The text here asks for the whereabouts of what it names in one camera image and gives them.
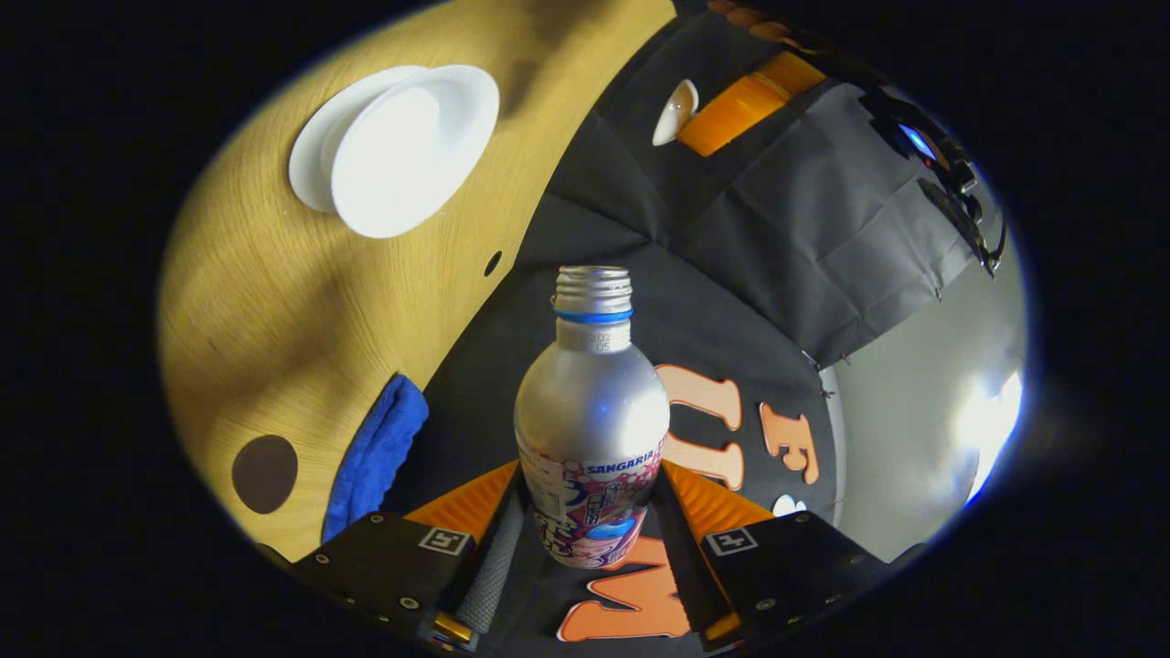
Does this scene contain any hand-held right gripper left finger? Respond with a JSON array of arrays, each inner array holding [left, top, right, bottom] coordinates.
[[292, 460, 527, 645]]

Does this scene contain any blue towel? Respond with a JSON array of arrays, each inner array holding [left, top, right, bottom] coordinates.
[[322, 373, 431, 545]]

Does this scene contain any white teacup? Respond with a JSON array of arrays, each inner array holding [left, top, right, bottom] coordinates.
[[331, 64, 501, 240]]

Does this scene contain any large ceiling light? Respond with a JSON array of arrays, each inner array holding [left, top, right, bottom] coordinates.
[[952, 370, 1025, 505]]

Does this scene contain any silver water bottle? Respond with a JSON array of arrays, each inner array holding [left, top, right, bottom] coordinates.
[[514, 265, 671, 569]]

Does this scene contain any dark round coaster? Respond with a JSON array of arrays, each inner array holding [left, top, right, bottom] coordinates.
[[231, 435, 299, 515]]

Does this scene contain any white saucer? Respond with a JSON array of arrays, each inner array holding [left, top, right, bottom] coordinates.
[[288, 66, 431, 216]]

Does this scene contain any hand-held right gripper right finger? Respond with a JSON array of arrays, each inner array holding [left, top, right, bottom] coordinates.
[[654, 460, 888, 652]]

